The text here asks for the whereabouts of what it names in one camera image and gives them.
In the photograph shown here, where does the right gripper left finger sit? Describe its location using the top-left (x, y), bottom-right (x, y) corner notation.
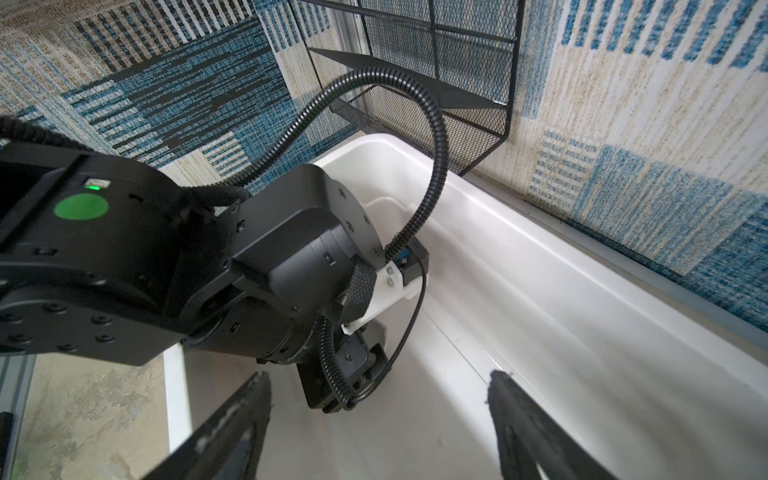
top-left (146, 372), bottom-right (272, 480)

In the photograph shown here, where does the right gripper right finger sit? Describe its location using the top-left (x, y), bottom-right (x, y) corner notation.
top-left (488, 370), bottom-right (614, 479)

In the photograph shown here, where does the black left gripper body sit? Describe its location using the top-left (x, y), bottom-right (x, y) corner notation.
top-left (297, 329), bottom-right (388, 413)

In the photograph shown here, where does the white plastic storage bin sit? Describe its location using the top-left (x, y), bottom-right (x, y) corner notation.
top-left (163, 133), bottom-right (768, 480)

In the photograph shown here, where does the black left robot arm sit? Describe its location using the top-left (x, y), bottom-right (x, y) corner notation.
top-left (1, 66), bottom-right (449, 413)

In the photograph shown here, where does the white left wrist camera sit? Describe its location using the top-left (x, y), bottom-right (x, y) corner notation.
top-left (342, 237), bottom-right (429, 335)

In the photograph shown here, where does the black wire shelf rack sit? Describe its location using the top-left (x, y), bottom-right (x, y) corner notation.
top-left (288, 1), bottom-right (526, 176)

